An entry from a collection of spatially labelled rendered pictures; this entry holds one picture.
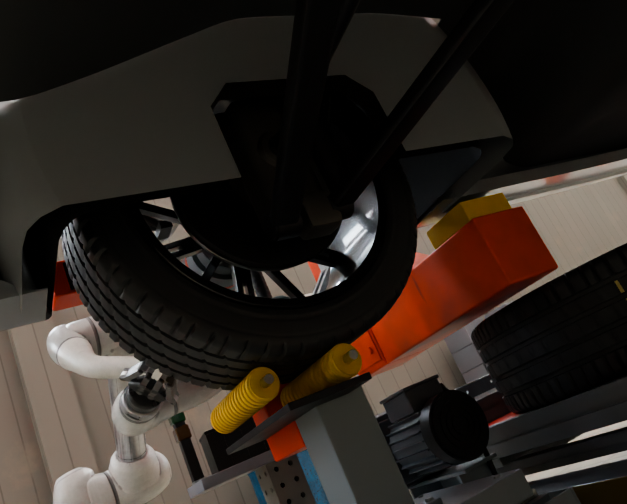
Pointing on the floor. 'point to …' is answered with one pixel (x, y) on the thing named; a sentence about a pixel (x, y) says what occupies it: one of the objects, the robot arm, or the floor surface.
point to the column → (284, 482)
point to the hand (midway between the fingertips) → (160, 367)
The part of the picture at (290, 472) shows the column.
